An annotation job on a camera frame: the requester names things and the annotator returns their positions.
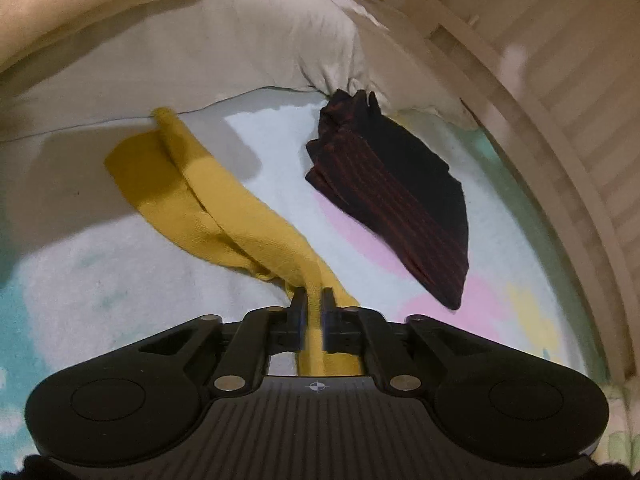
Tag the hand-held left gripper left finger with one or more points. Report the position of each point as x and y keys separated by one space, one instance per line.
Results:
x=303 y=316

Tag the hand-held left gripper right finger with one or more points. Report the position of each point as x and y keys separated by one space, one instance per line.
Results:
x=325 y=316

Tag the yellow knit garment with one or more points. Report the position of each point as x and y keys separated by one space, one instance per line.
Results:
x=200 y=195

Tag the dark red-striped folded garment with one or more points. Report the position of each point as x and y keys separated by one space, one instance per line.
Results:
x=400 y=195

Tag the pastel printed blanket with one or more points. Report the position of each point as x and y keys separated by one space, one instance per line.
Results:
x=125 y=280

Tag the white pillow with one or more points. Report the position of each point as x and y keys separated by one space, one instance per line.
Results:
x=240 y=45

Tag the white wooden bed frame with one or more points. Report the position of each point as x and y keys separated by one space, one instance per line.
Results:
x=540 y=125

